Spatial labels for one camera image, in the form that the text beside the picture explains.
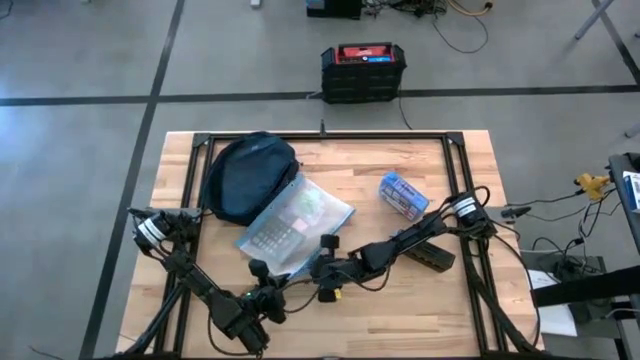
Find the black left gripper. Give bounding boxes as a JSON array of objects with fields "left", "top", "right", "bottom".
[{"left": 248, "top": 258, "right": 292, "bottom": 326}]

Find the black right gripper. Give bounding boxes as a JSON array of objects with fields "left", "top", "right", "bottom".
[{"left": 309, "top": 233, "right": 362, "bottom": 304}]

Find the clear blue-edged zip pouch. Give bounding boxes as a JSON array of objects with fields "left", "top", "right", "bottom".
[{"left": 234, "top": 172, "right": 357, "bottom": 279}]

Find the blue printed package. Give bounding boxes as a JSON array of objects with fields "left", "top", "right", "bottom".
[{"left": 378, "top": 171, "right": 430, "bottom": 222}]

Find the navy blue backpack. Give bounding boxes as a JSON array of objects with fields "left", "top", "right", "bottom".
[{"left": 202, "top": 131, "right": 301, "bottom": 227}]

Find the black network switch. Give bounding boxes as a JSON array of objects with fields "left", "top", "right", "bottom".
[{"left": 402, "top": 238, "right": 457, "bottom": 274}]

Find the red black power station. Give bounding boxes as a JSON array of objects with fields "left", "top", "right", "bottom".
[{"left": 320, "top": 42, "right": 408, "bottom": 105}]

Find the black plug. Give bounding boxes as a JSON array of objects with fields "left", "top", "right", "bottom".
[{"left": 501, "top": 205, "right": 532, "bottom": 220}]

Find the white paper sheet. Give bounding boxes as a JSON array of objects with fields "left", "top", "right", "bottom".
[{"left": 527, "top": 269, "right": 579, "bottom": 337}]

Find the black box on floor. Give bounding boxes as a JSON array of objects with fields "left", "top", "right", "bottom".
[{"left": 307, "top": 0, "right": 364, "bottom": 21}]

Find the black metal bar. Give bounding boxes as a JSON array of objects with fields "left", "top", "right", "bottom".
[{"left": 532, "top": 264, "right": 640, "bottom": 309}]

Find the grey equipment box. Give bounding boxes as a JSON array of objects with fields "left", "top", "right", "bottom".
[{"left": 519, "top": 249, "right": 609, "bottom": 326}]

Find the yellow connector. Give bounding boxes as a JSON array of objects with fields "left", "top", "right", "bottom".
[{"left": 573, "top": 172, "right": 612, "bottom": 202}]

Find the blue white box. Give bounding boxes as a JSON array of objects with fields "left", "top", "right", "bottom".
[{"left": 622, "top": 171, "right": 640, "bottom": 214}]

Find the grey metal table leg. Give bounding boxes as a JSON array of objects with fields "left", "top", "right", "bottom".
[{"left": 573, "top": 0, "right": 617, "bottom": 41}]

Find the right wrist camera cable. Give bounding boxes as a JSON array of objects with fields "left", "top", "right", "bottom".
[{"left": 277, "top": 267, "right": 396, "bottom": 316}]

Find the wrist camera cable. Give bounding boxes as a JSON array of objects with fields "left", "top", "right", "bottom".
[
  {"left": 277, "top": 267, "right": 396, "bottom": 316},
  {"left": 207, "top": 319, "right": 266, "bottom": 359}
]

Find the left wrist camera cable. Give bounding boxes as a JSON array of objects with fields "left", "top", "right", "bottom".
[{"left": 207, "top": 319, "right": 266, "bottom": 359}]

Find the black aluminium table frame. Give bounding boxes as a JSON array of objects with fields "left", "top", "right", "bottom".
[{"left": 107, "top": 130, "right": 546, "bottom": 360}]

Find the black power cable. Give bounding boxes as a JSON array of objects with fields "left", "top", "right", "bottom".
[{"left": 397, "top": 84, "right": 414, "bottom": 131}]

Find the thin black cable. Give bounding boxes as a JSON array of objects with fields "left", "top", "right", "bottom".
[
  {"left": 517, "top": 192, "right": 581, "bottom": 207},
  {"left": 524, "top": 202, "right": 624, "bottom": 224}
]

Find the black floor cable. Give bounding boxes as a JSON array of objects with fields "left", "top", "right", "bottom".
[{"left": 432, "top": 13, "right": 490, "bottom": 55}]

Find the tangled cable bundle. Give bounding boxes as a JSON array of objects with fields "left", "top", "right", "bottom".
[{"left": 364, "top": 0, "right": 449, "bottom": 16}]

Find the yellow cable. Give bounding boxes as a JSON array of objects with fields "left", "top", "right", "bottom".
[{"left": 447, "top": 0, "right": 495, "bottom": 17}]

